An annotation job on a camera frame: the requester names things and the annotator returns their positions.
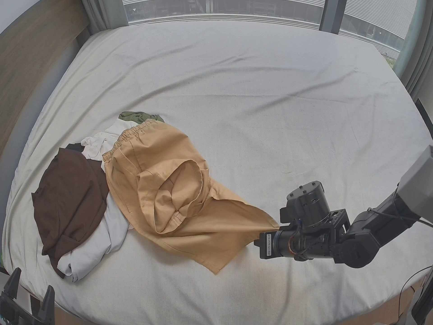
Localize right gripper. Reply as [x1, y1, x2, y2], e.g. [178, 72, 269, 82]
[259, 226, 306, 260]

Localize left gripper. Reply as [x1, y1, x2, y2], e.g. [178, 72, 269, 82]
[0, 267, 55, 325]

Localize tan shorts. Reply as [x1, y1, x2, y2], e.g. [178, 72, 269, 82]
[101, 119, 282, 276]

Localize bed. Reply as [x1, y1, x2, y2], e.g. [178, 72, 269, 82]
[0, 0, 433, 325]

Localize pale grey garment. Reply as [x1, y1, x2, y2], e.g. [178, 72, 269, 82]
[56, 194, 132, 282]

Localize brown garment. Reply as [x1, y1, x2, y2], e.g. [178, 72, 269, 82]
[31, 147, 110, 279]

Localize green garment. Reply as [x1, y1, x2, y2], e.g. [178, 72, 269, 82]
[118, 110, 166, 126]

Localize grey-green curtain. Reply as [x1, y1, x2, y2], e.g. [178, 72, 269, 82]
[392, 0, 433, 102]
[62, 0, 131, 33]

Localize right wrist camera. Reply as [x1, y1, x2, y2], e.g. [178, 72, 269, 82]
[279, 206, 295, 225]

